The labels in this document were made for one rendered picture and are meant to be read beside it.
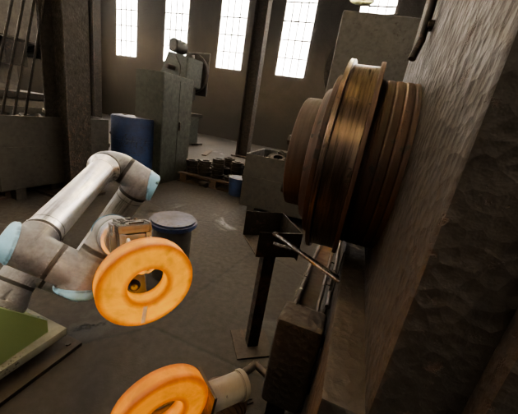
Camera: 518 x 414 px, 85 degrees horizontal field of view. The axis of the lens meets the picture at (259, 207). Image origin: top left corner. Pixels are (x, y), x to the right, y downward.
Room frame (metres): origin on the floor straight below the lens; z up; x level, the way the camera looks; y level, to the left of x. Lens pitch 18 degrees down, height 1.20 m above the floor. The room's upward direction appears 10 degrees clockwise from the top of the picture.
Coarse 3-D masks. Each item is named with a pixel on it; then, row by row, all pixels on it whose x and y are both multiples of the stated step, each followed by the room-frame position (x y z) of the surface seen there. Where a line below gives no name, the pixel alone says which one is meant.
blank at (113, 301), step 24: (144, 240) 0.41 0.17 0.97; (168, 240) 0.44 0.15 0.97; (120, 264) 0.37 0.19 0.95; (144, 264) 0.39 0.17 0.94; (168, 264) 0.42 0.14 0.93; (96, 288) 0.36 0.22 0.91; (120, 288) 0.37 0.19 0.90; (168, 288) 0.42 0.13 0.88; (120, 312) 0.37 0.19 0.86; (144, 312) 0.40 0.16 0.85; (168, 312) 0.42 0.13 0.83
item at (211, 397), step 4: (200, 368) 0.42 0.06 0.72; (200, 372) 0.41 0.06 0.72; (204, 376) 0.40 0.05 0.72; (208, 384) 0.39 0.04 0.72; (208, 388) 0.38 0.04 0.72; (208, 392) 0.38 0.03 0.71; (212, 392) 0.38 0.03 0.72; (208, 396) 0.38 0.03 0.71; (212, 396) 0.37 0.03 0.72; (208, 400) 0.37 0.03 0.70; (212, 400) 0.37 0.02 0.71; (216, 400) 0.37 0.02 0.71; (208, 404) 0.37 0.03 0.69; (212, 404) 0.36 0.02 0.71; (204, 408) 0.38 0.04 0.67; (208, 408) 0.37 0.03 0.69; (212, 408) 0.36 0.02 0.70; (204, 412) 0.37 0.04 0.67; (208, 412) 0.37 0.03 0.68; (212, 412) 0.36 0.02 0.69
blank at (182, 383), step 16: (160, 368) 0.35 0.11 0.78; (176, 368) 0.36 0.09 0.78; (192, 368) 0.38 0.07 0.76; (144, 384) 0.32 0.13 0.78; (160, 384) 0.32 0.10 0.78; (176, 384) 0.34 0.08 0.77; (192, 384) 0.35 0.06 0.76; (128, 400) 0.30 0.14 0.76; (144, 400) 0.31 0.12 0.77; (160, 400) 0.32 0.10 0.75; (176, 400) 0.34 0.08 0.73; (192, 400) 0.36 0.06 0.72
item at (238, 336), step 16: (256, 224) 1.39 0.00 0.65; (272, 224) 1.42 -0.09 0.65; (288, 224) 1.34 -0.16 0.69; (256, 240) 1.31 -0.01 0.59; (272, 240) 1.14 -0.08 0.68; (288, 240) 1.16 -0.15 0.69; (256, 256) 1.12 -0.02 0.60; (272, 256) 1.15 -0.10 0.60; (288, 256) 1.17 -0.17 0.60; (256, 288) 1.24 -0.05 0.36; (256, 304) 1.22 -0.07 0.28; (256, 320) 1.23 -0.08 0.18; (240, 336) 1.29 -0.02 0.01; (256, 336) 1.23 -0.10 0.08; (240, 352) 1.17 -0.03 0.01; (256, 352) 1.19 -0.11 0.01
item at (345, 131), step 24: (360, 72) 0.64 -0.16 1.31; (336, 96) 0.58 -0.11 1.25; (360, 96) 0.58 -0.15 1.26; (336, 120) 0.56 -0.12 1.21; (360, 120) 0.55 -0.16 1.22; (336, 144) 0.54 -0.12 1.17; (336, 168) 0.53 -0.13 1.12; (312, 192) 0.54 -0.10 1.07; (336, 192) 0.53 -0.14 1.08; (312, 216) 0.56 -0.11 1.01; (336, 216) 0.55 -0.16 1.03; (312, 240) 0.63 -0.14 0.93
